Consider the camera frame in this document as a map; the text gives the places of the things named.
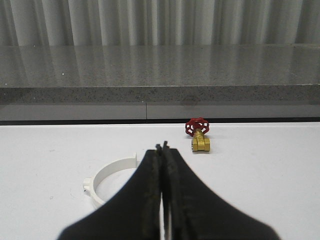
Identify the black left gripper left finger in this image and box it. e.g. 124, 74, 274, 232
58, 144, 162, 240

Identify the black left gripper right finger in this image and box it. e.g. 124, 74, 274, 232
161, 143, 279, 240

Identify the white left half pipe clamp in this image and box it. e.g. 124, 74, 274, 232
83, 152, 140, 209

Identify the grey stone counter ledge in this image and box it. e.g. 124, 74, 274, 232
0, 44, 320, 121

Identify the grey pleated curtain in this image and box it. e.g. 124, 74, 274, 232
0, 0, 320, 46

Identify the brass valve with red handle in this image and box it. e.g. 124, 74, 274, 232
185, 117, 211, 152

